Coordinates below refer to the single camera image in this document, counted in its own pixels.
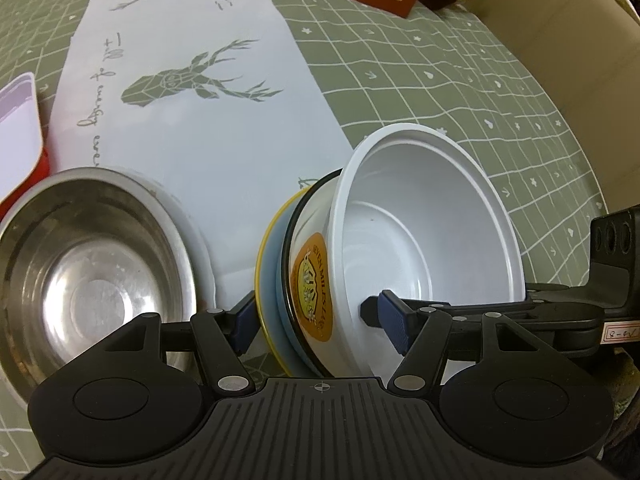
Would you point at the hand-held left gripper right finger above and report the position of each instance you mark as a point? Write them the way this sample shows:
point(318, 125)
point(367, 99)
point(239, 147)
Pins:
point(396, 321)

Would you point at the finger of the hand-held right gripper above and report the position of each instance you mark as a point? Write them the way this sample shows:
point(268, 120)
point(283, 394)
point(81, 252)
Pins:
point(560, 293)
point(570, 328)

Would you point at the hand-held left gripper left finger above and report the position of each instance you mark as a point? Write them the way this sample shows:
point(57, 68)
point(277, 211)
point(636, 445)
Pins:
point(245, 326)

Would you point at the white bowl with orange label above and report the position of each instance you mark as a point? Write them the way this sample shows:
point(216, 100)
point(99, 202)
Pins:
point(275, 300)

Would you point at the yellow-rimmed blue plate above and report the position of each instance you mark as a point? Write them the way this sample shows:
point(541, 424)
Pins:
point(258, 285)

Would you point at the white plastic tub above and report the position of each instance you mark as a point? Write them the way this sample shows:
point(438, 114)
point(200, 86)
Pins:
point(425, 220)

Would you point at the stainless steel bowl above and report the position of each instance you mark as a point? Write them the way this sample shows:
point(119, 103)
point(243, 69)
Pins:
point(90, 270)

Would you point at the beige sofa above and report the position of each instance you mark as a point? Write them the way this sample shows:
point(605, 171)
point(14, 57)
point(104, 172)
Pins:
point(575, 60)

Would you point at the white deer print table runner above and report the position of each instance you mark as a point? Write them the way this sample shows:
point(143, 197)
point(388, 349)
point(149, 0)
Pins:
point(200, 125)

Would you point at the green checked tablecloth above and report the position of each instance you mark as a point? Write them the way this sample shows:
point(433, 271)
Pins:
point(425, 60)

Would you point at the pink and red plastic tray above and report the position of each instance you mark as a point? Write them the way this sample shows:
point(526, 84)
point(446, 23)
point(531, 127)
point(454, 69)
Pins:
point(17, 130)

